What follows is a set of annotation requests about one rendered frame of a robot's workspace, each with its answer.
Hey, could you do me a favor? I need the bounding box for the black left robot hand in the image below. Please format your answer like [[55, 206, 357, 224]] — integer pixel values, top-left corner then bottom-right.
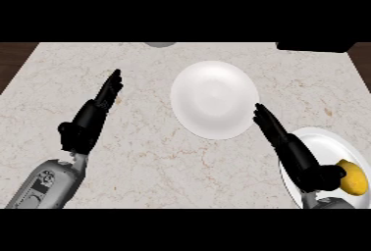
[[57, 68, 125, 156]]

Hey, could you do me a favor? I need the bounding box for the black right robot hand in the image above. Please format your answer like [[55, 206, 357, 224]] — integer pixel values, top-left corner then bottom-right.
[[253, 102, 348, 194]]

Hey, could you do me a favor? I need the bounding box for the white round plate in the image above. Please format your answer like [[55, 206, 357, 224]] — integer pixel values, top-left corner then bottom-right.
[[279, 126, 371, 210], [171, 60, 261, 141]]

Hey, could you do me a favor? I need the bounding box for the yellow lemon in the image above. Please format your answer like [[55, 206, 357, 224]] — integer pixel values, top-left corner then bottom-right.
[[335, 159, 371, 197]]

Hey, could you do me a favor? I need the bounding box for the grey round object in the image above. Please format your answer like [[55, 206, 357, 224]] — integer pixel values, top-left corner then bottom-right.
[[144, 41, 178, 49]]

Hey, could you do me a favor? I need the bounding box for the black appliance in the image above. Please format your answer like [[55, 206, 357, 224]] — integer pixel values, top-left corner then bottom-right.
[[276, 41, 360, 54]]

